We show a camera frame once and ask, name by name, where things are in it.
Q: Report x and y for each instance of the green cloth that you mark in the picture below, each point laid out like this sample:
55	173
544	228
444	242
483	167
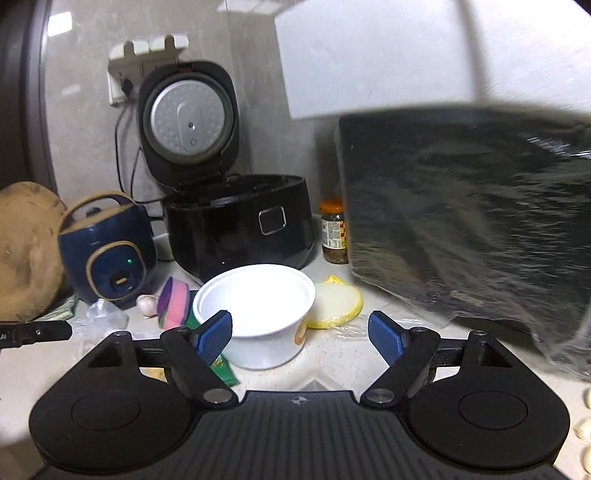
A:
60	308

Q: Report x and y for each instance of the white plastic bowl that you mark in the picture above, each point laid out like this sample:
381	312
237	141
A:
263	314

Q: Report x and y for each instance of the garlic bulb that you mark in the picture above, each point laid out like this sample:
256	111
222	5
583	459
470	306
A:
147	304

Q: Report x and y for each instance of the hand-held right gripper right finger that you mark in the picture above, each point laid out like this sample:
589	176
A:
385	339

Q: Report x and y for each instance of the black plastic-wrapped appliance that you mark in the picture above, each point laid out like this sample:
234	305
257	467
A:
461	207

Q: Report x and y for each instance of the green snack packet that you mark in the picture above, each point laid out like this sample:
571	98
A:
226	373

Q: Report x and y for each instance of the round wooden cutting board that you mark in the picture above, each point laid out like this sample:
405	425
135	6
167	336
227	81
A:
27	249

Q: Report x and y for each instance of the white range hood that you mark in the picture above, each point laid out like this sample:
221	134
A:
378	55

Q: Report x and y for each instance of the white wall socket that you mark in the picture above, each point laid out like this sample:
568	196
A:
147	50

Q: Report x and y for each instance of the small blue rice cooker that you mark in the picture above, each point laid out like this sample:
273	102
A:
108	249

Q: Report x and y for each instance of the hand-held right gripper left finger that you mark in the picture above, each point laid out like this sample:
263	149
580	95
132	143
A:
214	339

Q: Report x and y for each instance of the pink purple sponge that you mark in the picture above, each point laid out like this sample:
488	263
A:
174	300

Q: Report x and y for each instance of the glass jar orange lid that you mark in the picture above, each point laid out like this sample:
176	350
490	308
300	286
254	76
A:
333	230

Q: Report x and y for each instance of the garlic clove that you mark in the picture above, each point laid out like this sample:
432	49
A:
587	398
587	461
583	428

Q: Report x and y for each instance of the yellow rimmed round lid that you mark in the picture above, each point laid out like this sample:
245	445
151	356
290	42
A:
337	302

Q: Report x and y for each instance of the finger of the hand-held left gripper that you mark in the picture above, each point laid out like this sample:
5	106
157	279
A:
37	332

